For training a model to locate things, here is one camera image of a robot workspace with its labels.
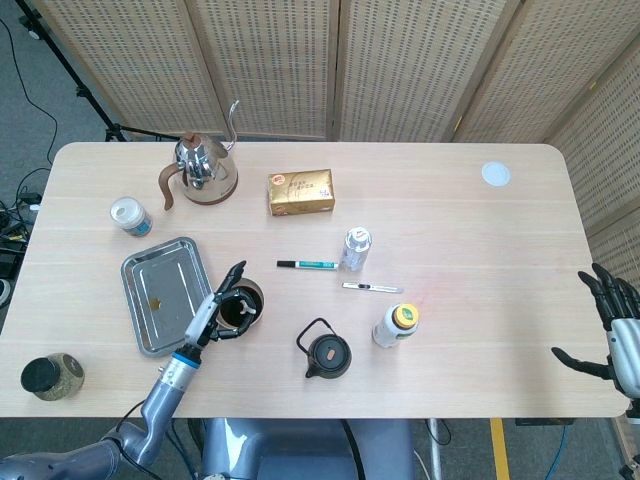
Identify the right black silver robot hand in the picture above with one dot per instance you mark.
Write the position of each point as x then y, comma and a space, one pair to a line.
625, 360

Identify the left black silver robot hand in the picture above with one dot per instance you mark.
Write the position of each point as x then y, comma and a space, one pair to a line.
202, 322

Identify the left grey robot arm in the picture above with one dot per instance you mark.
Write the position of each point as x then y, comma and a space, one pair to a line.
165, 400

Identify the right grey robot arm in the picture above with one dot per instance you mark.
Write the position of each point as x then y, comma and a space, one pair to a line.
634, 412

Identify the cup of dark coffee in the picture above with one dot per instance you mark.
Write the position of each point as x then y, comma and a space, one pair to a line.
255, 292

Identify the rectangular stainless steel tray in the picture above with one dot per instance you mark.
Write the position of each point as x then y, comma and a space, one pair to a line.
160, 295

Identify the black box under table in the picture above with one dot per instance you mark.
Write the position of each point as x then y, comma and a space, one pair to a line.
542, 421

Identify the white green marker pen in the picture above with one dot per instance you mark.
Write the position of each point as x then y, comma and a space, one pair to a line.
312, 264

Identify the white jar with blue label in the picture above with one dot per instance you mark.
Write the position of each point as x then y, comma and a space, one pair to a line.
131, 217

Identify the black cast iron teapot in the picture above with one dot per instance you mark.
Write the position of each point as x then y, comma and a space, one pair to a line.
327, 356

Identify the steel gooseneck kettle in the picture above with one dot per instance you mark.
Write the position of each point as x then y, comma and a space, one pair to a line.
206, 176

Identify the black lidded spice jar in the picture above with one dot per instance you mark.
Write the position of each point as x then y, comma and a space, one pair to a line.
52, 377

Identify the blue grey robot torso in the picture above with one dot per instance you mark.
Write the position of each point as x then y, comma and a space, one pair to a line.
300, 450

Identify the gold tissue pack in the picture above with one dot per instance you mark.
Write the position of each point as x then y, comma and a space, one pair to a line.
300, 192

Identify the clear plastic water bottle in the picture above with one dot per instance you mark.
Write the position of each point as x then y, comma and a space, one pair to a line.
356, 250

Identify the silver utility knife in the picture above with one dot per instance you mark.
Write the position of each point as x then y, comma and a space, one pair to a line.
375, 287

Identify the yellow capped tea bottle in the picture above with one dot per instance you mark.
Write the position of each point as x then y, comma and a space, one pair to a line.
392, 327

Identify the black power adapter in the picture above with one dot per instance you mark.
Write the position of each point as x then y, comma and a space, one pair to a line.
30, 197

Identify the black tripod stand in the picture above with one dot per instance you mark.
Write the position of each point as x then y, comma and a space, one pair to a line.
79, 92

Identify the woven wooden folding screen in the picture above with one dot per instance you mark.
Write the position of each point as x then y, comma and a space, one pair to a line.
280, 65

